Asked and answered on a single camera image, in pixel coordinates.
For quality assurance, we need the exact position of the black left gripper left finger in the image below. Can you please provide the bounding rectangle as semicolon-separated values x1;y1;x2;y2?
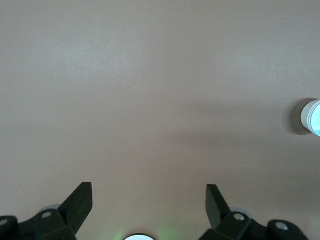
0;182;94;240

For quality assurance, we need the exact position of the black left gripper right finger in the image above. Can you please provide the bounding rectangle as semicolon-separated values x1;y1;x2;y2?
205;184;308;240

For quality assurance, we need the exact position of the blue bowl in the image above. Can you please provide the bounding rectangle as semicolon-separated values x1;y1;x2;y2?
310;102;320;136

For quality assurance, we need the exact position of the white bowl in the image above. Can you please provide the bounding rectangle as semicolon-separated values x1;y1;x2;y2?
300;99;320;137

